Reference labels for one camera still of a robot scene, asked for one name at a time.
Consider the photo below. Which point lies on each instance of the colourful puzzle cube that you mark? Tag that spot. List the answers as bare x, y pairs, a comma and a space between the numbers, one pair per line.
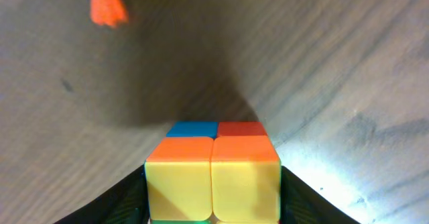
214, 172

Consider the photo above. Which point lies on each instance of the white duck toy pink hat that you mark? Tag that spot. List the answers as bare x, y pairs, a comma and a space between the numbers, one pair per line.
108, 12

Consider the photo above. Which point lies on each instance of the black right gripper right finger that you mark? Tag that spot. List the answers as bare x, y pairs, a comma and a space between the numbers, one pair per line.
300, 204

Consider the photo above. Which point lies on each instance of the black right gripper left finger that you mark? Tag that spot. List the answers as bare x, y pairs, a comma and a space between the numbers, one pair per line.
126, 202

